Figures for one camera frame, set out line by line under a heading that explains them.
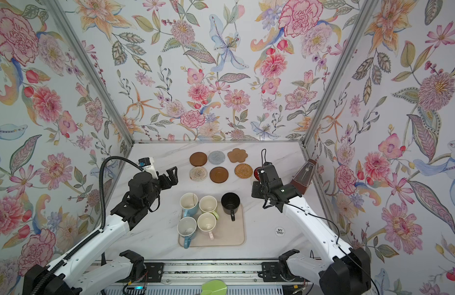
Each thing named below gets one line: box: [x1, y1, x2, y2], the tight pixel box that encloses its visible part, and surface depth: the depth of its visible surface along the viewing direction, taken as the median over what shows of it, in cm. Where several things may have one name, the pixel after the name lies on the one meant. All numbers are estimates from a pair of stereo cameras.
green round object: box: [201, 279, 228, 295], surface depth 72 cm
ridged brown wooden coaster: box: [209, 165, 229, 184], surface depth 107 cm
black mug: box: [220, 191, 241, 222], surface depth 88 cm
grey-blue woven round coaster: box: [207, 150, 226, 165], surface depth 116 cm
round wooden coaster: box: [189, 151, 208, 167], surface depth 113 cm
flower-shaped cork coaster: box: [227, 147, 248, 163], surface depth 117 cm
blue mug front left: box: [177, 216, 198, 249], surface depth 85 cm
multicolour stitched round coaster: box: [189, 165, 208, 182], surface depth 107 cm
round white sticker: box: [274, 226, 286, 238], surface depth 86 cm
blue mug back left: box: [179, 192, 199, 218], surface depth 88 cm
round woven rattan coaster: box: [234, 162, 254, 179], surface depth 109 cm
